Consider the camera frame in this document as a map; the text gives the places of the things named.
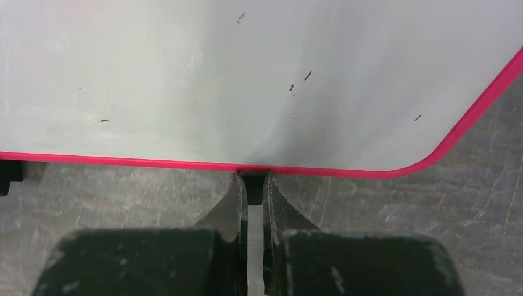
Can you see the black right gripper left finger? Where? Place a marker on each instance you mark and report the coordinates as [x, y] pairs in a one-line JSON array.
[[208, 258]]

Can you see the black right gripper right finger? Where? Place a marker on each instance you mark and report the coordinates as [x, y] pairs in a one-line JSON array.
[[301, 259]]

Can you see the pink-framed whiteboard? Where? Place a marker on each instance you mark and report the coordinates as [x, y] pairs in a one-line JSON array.
[[365, 89]]

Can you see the black whiteboard clip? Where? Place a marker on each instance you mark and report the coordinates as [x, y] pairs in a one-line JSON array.
[[11, 171], [254, 182]]

